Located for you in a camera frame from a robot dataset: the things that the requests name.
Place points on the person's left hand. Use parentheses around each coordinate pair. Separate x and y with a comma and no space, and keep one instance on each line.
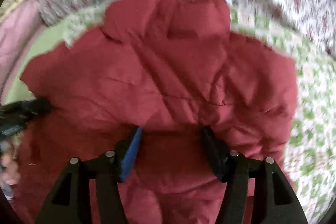
(9,169)

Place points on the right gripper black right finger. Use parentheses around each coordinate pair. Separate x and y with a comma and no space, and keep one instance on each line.
(257,191)

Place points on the green white patterned blanket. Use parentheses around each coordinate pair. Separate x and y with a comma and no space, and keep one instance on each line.
(310,152)

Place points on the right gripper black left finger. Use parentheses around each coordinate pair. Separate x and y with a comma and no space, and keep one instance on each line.
(69,199)

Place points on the red quilted puffer jacket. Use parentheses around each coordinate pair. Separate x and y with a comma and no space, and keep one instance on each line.
(168,67)

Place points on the pink quilt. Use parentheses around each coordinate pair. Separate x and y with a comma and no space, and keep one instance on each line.
(18,32)

